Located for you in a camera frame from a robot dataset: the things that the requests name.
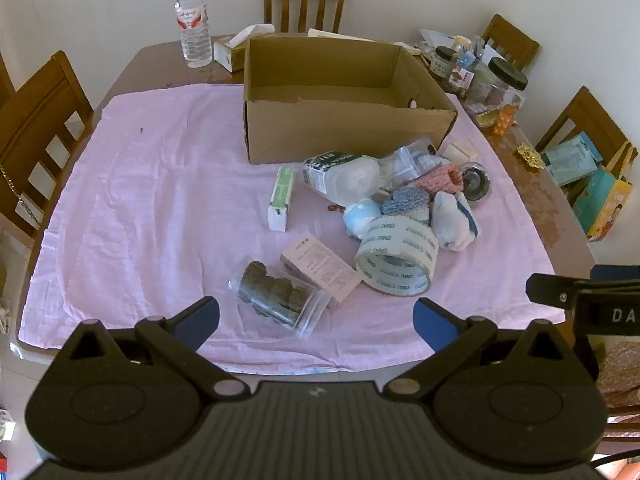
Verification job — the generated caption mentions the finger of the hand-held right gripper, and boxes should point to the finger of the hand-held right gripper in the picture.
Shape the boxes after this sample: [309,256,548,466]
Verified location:
[526,272,577,307]

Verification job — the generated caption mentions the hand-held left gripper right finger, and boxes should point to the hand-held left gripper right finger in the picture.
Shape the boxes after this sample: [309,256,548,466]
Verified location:
[382,297,576,403]

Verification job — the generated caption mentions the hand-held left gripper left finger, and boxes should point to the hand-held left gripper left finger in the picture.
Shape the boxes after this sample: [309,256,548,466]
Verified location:
[60,296,248,403]

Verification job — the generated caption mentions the clear tape roll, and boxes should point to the clear tape roll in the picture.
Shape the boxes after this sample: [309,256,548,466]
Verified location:
[354,215,440,297]

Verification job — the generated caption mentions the white sock with blue stripe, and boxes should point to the white sock with blue stripe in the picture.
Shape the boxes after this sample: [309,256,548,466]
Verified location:
[431,191,480,252]

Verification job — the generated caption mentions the blue grey knitted sock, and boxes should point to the blue grey knitted sock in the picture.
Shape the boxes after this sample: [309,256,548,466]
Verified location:
[382,186,431,223]

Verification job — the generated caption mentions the pink printed carton box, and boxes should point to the pink printed carton box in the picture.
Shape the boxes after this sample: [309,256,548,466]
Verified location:
[280,234,362,310]

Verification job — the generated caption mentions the blue piggy bank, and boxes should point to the blue piggy bank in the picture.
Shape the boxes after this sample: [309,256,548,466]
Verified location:
[343,198,385,238]

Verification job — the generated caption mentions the pink knitted sock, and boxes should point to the pink knitted sock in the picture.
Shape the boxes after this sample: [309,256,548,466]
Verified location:
[417,162,466,195]

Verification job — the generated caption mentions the translucent plastic medical container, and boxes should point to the translucent plastic medical container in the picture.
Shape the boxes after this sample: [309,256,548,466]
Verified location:
[302,152,383,206]

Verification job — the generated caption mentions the brown cardboard box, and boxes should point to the brown cardboard box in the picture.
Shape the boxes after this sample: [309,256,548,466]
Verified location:
[242,36,458,165]

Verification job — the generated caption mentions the brown patterned cushion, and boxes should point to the brown patterned cushion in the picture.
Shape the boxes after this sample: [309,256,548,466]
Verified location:
[595,335,640,411]

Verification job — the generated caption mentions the clear jar of green pieces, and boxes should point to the clear jar of green pieces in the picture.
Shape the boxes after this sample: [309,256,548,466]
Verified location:
[228,260,331,337]

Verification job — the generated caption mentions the colourful paper bag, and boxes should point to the colourful paper bag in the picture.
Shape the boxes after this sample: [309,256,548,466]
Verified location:
[572,141,638,242]

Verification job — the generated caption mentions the teal packets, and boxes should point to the teal packets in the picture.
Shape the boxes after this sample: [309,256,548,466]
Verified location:
[540,132,603,187]

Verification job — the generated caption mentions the pink tablecloth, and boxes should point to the pink tablecloth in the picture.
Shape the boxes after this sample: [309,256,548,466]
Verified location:
[17,82,568,373]

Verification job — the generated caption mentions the green white carton box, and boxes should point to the green white carton box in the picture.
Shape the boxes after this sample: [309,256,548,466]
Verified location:
[267,166,297,232]

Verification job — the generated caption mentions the orange blister pack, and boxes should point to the orange blister pack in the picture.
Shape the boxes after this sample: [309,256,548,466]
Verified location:
[492,105,521,136]

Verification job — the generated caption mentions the large black lid glass jar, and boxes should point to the large black lid glass jar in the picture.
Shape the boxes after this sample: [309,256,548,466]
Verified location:
[477,57,528,116]

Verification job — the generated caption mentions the clear pen holder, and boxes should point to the clear pen holder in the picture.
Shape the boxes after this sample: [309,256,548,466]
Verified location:
[467,35,496,76]

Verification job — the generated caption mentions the dark lid labelled jar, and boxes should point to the dark lid labelled jar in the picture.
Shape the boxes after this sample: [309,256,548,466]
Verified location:
[431,46,463,81]

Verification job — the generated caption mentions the gold tissue box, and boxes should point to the gold tissue box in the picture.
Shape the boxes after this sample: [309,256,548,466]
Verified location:
[213,24,276,73]

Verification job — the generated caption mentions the stack of white papers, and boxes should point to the stack of white papers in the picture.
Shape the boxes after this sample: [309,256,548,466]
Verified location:
[417,27,458,53]

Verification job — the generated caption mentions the plastic water bottle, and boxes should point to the plastic water bottle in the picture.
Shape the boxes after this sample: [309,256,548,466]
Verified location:
[174,0,213,68]

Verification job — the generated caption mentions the white green book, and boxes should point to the white green book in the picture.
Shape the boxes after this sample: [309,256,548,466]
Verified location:
[307,28,423,57]

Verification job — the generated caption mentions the metal chain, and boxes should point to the metal chain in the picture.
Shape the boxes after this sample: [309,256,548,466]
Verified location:
[0,162,43,226]

